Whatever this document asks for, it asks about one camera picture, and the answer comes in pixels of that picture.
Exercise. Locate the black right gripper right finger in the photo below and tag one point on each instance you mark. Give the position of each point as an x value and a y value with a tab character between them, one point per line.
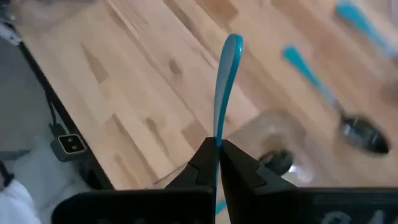
280	205

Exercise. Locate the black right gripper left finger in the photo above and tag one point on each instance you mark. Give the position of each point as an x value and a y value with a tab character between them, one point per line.
174	205

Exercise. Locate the white cloth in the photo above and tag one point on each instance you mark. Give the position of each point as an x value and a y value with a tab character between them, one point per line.
25	199

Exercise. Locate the grey stereo camera box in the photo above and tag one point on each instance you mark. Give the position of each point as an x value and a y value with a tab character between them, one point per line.
69	147

